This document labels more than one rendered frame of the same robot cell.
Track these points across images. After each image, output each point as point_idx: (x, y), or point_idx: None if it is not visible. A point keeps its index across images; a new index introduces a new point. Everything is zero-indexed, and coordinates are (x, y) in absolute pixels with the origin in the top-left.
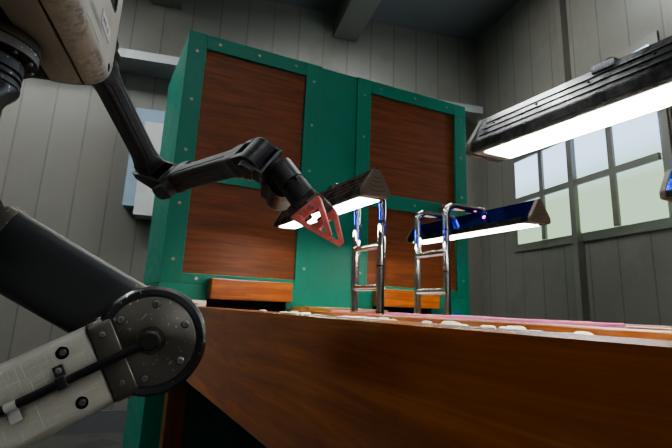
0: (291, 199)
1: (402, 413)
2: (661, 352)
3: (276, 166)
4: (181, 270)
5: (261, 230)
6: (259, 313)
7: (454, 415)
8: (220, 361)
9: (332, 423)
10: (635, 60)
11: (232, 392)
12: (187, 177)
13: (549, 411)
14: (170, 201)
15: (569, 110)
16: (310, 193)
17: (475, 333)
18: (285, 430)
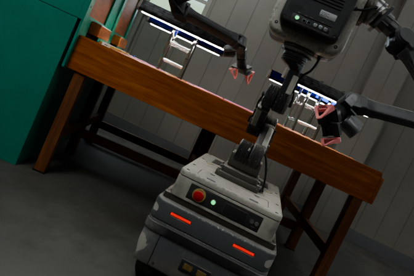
0: (242, 64)
1: (306, 153)
2: (347, 157)
3: (245, 52)
4: (89, 14)
5: None
6: (243, 109)
7: (318, 156)
8: (200, 110)
9: (282, 149)
10: (328, 89)
11: (214, 125)
12: (200, 23)
13: (333, 159)
14: None
15: (314, 89)
16: (251, 68)
17: (326, 147)
18: None
